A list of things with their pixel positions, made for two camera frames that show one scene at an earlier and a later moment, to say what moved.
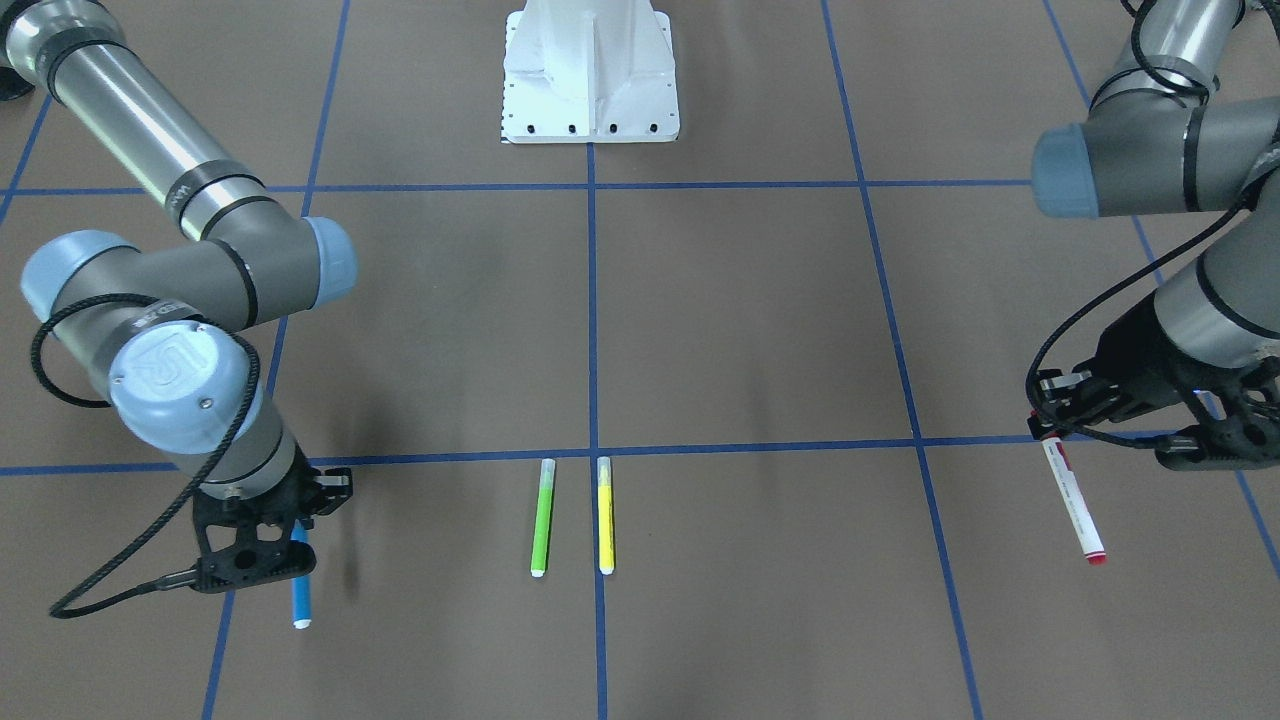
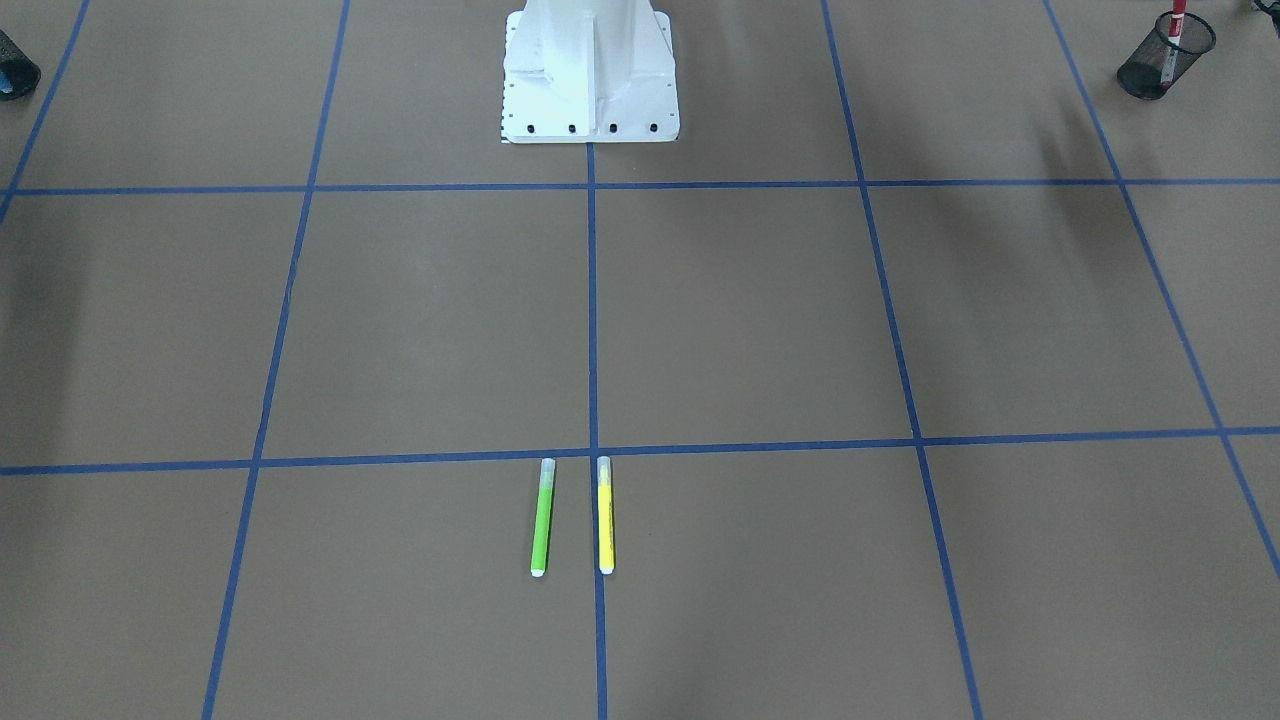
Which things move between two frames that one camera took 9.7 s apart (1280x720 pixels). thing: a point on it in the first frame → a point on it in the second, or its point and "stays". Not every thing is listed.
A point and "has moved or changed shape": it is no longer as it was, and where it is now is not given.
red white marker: x=1069 y=487 has moved or changed shape
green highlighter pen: x=543 y=517 stays
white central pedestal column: x=589 y=71 stays
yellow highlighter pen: x=606 y=539 stays
